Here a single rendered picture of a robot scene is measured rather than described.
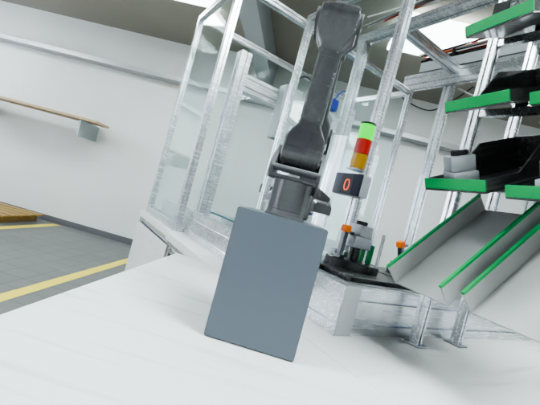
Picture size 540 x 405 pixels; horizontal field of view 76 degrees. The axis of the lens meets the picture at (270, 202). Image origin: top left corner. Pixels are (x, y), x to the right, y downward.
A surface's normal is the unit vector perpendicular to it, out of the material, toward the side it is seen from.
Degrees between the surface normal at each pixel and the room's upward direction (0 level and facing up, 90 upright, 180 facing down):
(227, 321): 90
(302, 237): 90
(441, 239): 90
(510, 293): 45
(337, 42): 95
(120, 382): 0
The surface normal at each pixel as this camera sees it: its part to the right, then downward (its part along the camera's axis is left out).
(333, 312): -0.81, -0.22
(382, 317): 0.52, 0.14
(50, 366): 0.26, -0.97
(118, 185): -0.07, -0.03
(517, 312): -0.45, -0.86
